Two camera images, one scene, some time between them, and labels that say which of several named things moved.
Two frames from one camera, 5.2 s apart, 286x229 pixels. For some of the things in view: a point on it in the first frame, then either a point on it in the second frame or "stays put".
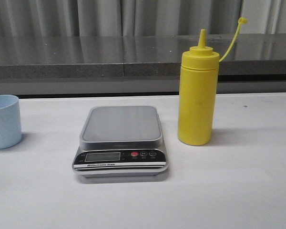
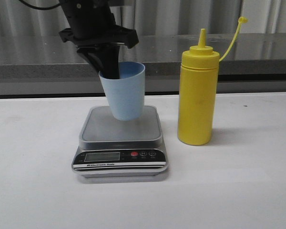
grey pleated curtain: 32,18 stays put
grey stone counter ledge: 254,56 stays put
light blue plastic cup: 5,131 -> 126,94
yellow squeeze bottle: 198,76 stays put
